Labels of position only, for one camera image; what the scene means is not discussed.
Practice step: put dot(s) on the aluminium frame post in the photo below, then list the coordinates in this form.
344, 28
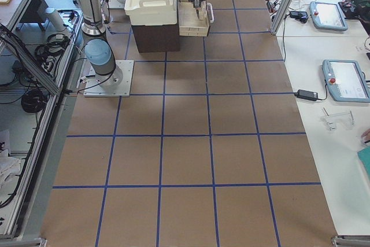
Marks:
284, 1

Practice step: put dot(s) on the teal folder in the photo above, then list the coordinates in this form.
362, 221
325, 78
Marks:
364, 157

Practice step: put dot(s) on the orange grey handled scissors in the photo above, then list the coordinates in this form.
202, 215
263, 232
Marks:
198, 8

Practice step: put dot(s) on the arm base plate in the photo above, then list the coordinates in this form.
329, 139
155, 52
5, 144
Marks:
119, 84

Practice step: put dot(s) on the white plastic storage box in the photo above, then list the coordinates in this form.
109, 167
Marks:
151, 12

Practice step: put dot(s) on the near teach pendant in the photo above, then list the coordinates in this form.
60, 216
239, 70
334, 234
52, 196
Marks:
345, 81

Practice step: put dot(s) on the far teach pendant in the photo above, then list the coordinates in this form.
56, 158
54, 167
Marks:
327, 16

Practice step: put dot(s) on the clear acrylic bracket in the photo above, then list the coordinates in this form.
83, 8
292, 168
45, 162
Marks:
332, 120

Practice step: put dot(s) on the white drawer handle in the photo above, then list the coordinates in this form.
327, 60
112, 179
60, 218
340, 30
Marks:
209, 9

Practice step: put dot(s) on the wooden drawer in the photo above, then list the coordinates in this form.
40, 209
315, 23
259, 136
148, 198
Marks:
189, 24

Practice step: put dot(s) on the dark brown drawer cabinet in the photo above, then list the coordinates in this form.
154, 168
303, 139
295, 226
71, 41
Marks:
156, 38

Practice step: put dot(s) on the grey cylinder device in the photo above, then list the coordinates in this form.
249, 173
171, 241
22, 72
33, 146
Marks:
54, 17

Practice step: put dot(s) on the teach pendant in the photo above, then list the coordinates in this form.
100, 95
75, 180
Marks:
345, 81
327, 16

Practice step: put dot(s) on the black power brick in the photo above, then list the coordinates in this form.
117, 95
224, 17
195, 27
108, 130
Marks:
307, 95

